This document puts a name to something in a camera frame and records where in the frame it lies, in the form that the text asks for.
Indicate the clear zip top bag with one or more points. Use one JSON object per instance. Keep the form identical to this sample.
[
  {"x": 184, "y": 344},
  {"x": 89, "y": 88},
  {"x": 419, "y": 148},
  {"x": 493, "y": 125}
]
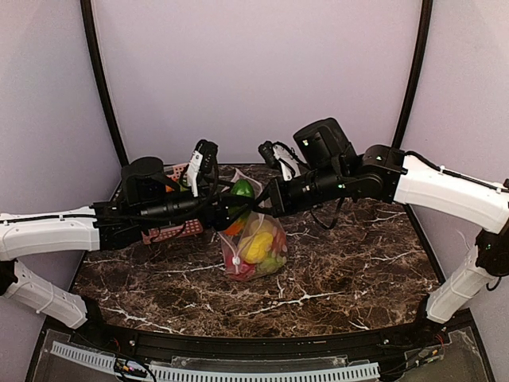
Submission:
[{"x": 234, "y": 246}]

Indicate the left black frame post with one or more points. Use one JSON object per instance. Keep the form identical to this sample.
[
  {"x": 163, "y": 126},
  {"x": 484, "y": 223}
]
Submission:
[{"x": 92, "y": 40}]

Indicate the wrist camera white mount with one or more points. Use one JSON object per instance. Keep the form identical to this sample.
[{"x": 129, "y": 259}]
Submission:
[
  {"x": 201, "y": 163},
  {"x": 278, "y": 156}
]

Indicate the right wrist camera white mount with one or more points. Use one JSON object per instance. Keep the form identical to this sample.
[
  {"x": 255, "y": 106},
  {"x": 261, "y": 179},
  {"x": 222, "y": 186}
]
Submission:
[{"x": 278, "y": 156}]

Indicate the black front rail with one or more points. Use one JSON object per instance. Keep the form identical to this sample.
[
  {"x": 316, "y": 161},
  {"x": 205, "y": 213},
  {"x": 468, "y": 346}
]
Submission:
[{"x": 373, "y": 345}]

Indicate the light green toy lettuce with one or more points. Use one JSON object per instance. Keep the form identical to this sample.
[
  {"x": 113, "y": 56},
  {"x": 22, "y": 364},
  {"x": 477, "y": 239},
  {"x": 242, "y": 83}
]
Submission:
[{"x": 271, "y": 264}]

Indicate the pale yellow toy food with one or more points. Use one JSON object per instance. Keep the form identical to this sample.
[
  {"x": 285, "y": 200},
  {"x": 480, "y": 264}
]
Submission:
[{"x": 266, "y": 226}]

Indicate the right black frame post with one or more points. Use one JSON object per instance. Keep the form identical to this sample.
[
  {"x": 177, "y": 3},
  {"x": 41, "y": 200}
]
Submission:
[{"x": 415, "y": 72}]

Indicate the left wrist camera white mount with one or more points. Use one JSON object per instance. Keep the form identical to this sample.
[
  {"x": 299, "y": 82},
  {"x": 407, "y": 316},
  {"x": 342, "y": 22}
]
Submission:
[{"x": 201, "y": 163}]

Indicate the red toy food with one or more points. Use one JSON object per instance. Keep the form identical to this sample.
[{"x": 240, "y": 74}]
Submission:
[{"x": 239, "y": 270}]

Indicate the pink plastic basket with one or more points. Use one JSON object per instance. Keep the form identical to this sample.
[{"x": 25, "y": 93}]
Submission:
[{"x": 189, "y": 228}]

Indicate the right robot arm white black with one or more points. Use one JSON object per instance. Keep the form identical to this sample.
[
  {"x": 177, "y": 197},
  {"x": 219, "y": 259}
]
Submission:
[{"x": 330, "y": 169}]

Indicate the green toy vegetable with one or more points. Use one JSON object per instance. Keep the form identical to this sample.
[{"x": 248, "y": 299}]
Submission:
[{"x": 243, "y": 187}]

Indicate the black frame post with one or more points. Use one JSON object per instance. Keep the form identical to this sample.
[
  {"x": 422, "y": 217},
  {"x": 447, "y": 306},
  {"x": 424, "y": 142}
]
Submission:
[
  {"x": 92, "y": 40},
  {"x": 415, "y": 72}
]

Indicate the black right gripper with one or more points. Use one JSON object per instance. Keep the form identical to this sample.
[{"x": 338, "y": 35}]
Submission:
[{"x": 276, "y": 196}]

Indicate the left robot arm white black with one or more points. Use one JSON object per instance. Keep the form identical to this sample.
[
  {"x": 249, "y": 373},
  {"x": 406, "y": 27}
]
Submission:
[{"x": 149, "y": 199}]

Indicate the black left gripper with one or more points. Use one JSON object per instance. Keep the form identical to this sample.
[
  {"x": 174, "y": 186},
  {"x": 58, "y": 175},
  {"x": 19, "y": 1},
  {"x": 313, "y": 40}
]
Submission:
[{"x": 219, "y": 211}]

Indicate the white slotted cable duct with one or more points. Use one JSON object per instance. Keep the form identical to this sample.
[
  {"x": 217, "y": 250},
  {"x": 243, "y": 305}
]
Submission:
[{"x": 201, "y": 369}]

